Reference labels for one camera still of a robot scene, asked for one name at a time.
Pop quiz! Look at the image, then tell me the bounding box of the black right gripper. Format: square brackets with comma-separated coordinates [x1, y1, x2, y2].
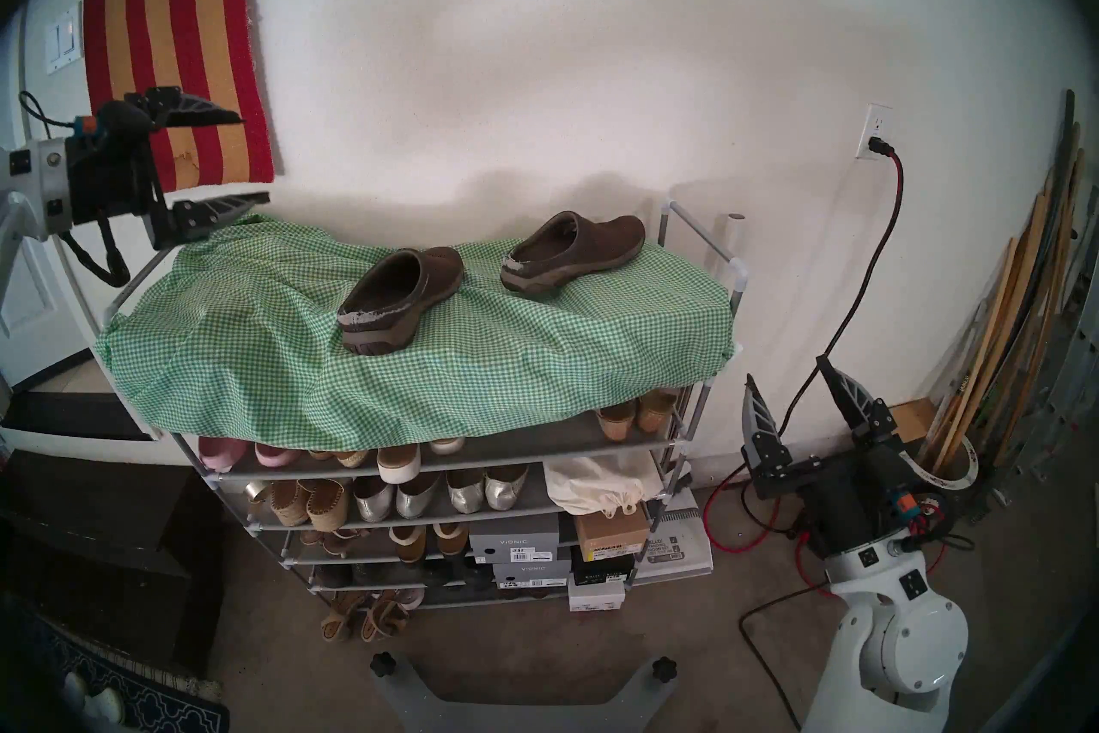
[742, 356, 932, 561]

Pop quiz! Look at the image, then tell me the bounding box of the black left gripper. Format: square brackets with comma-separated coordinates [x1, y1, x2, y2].
[64, 86, 272, 251]

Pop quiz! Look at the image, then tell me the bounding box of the grey metal shoe rack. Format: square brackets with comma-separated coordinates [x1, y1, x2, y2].
[103, 201, 750, 612]

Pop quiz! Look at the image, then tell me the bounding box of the silver flat shoe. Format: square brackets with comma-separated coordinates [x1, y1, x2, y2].
[446, 469, 487, 516]
[397, 472, 440, 520]
[485, 465, 530, 511]
[354, 475, 398, 523]

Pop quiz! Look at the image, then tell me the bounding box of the brown cardboard piece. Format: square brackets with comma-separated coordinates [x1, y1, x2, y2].
[889, 396, 937, 440]

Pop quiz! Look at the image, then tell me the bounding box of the patterned pot with white rim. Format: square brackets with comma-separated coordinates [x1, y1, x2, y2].
[910, 435, 981, 513]

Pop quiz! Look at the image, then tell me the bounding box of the white plastic pipe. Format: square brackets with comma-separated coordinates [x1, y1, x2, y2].
[724, 213, 748, 286]

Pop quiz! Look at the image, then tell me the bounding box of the green gingham cloth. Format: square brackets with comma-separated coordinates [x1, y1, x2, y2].
[94, 216, 739, 450]

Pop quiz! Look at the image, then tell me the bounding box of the tan wooden slat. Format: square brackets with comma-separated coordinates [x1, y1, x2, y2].
[944, 173, 1066, 474]
[927, 235, 1020, 470]

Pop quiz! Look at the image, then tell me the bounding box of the white panel door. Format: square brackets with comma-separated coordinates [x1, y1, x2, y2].
[0, 10, 104, 397]

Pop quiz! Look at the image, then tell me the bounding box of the brown cardboard shoebox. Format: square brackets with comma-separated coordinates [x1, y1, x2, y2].
[574, 508, 651, 563]

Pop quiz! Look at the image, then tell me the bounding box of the grey metal ladder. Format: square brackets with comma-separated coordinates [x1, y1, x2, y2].
[996, 293, 1099, 500]

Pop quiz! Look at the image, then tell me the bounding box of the black shoebox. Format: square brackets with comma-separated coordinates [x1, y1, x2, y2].
[570, 549, 638, 588]

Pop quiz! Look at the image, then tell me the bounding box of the white shoebox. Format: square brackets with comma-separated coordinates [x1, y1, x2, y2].
[567, 577, 628, 614]

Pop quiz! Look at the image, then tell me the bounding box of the grey Vionic shoebox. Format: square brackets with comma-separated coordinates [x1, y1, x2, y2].
[491, 561, 572, 595]
[469, 514, 563, 566]

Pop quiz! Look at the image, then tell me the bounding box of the dark brown step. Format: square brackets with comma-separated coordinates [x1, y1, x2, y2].
[0, 448, 224, 569]

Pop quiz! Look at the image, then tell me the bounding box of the wooden sticks bundle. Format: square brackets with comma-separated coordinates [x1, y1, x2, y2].
[979, 88, 1077, 414]

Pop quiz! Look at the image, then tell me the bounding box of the black boot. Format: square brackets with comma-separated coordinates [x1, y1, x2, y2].
[425, 560, 492, 590]

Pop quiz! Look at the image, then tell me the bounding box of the dark patterned rug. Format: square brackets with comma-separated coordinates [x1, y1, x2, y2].
[17, 611, 228, 733]

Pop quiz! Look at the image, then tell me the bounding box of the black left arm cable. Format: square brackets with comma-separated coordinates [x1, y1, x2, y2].
[17, 91, 131, 290]

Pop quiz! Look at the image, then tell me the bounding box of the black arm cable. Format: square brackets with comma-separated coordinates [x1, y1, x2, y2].
[17, 91, 131, 290]
[910, 495, 975, 556]

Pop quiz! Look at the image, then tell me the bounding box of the red tan striped wall hanging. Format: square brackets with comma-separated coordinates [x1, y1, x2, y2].
[83, 0, 276, 193]

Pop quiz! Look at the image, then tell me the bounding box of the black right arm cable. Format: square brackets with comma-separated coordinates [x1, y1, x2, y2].
[910, 495, 975, 556]

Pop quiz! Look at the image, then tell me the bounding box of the white light switch plate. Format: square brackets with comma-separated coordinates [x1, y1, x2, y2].
[45, 1, 84, 76]

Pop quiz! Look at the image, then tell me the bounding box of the thin black floor cable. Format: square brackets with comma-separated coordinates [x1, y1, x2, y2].
[738, 590, 827, 732]

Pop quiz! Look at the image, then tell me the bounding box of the white cloth drawstring bag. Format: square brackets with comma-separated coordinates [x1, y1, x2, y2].
[543, 455, 671, 517]

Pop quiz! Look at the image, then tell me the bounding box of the red black power cord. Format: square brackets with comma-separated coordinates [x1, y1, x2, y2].
[702, 137, 905, 599]

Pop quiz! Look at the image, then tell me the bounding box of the white wall outlet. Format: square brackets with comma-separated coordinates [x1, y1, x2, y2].
[855, 103, 892, 161]

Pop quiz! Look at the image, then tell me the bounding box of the mauve strappy sandal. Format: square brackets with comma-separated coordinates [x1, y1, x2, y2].
[301, 525, 366, 562]

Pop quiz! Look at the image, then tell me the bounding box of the grey robot base frame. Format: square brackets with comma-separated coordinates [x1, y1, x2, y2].
[371, 654, 679, 733]

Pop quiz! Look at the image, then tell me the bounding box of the tan strappy sandal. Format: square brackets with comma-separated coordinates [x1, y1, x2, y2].
[319, 592, 357, 644]
[359, 590, 411, 643]

